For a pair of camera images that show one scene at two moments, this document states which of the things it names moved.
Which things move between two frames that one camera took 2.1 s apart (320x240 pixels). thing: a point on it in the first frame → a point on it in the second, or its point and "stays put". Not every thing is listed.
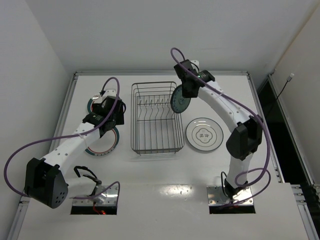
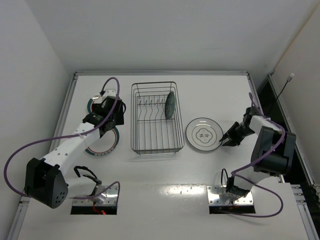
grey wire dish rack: (156, 128) stays put
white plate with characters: (204, 134) stays put
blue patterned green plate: (179, 104) → (169, 105)
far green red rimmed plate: (90, 105) stays put
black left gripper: (110, 124) stays put
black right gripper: (188, 91) → (235, 135)
